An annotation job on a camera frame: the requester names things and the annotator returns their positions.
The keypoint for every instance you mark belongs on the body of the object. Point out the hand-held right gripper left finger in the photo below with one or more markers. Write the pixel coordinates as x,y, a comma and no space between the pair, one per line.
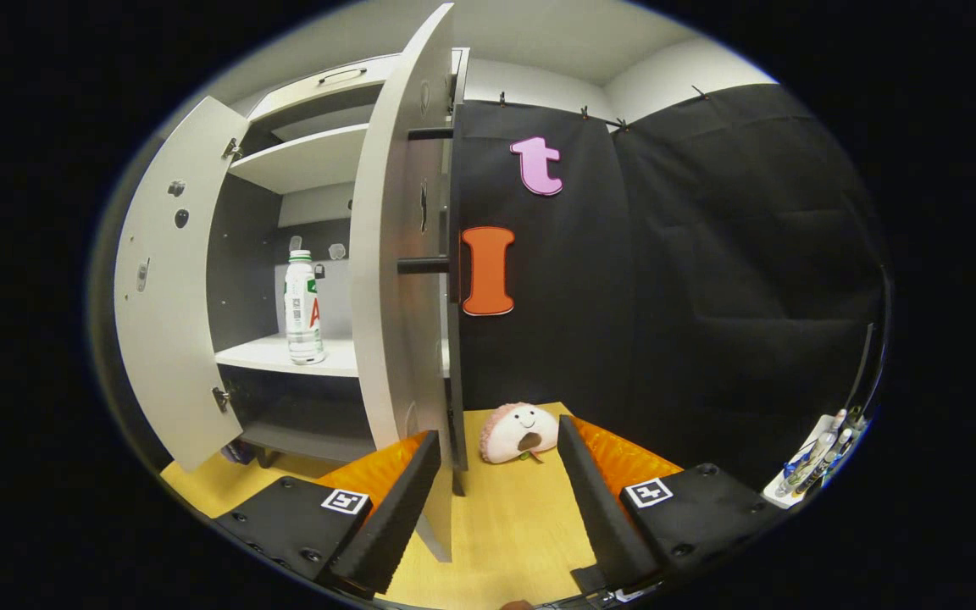
395,517

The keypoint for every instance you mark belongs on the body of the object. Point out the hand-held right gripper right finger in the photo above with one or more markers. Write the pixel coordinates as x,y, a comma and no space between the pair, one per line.
602,517

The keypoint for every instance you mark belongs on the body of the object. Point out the white cabinet door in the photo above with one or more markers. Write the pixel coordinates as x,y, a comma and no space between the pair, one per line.
386,296
166,339

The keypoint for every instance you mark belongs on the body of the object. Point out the pink and white plush toy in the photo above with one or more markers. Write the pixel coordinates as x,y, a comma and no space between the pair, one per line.
513,432

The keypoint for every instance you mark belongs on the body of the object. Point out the white pen tray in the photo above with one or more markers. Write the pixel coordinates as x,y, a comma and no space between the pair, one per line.
780,498

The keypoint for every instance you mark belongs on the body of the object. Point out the black backdrop cloth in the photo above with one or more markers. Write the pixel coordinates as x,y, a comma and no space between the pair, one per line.
708,254

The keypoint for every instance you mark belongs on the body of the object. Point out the white and grey cabinet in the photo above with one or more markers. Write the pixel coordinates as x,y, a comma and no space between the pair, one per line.
302,157

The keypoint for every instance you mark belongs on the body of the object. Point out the white cabinet drawer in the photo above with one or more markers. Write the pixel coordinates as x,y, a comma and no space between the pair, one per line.
318,91

